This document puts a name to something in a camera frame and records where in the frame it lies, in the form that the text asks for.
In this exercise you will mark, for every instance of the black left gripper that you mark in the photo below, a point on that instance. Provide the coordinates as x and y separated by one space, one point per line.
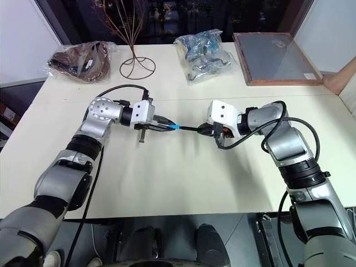
142 126

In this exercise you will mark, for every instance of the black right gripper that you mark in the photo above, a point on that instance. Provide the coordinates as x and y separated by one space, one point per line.
226 131

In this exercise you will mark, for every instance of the black marker pen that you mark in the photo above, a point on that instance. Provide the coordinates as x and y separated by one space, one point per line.
189 128

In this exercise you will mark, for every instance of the person bare forearm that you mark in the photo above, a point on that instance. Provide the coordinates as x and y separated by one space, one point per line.
342 78

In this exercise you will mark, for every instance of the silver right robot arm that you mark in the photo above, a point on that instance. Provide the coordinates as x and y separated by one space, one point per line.
292 142

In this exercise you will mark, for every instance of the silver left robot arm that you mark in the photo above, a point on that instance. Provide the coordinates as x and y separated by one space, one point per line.
55 178

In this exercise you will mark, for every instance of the plastic bag of blue items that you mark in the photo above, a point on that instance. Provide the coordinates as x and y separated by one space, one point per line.
203 50

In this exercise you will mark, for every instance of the plastic bag of brown items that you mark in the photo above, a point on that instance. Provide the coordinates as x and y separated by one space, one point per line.
83 61

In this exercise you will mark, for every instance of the wooden framed board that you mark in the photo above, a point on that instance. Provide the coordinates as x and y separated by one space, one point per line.
278 55

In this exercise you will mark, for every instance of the dark rounded shape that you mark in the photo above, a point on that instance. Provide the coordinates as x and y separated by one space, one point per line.
144 243
212 242

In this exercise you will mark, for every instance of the white shoe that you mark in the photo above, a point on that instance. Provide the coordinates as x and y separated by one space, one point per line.
53 259
94 262

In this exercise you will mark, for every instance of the brown labelled cardboard box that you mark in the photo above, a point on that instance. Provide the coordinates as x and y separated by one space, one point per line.
8 112

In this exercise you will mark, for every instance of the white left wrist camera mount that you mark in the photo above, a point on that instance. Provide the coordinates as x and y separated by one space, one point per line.
142 111

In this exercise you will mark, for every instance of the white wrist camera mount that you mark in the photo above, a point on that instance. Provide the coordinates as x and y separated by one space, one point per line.
224 111
142 111

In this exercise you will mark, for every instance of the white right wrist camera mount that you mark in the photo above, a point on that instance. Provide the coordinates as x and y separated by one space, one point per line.
224 111

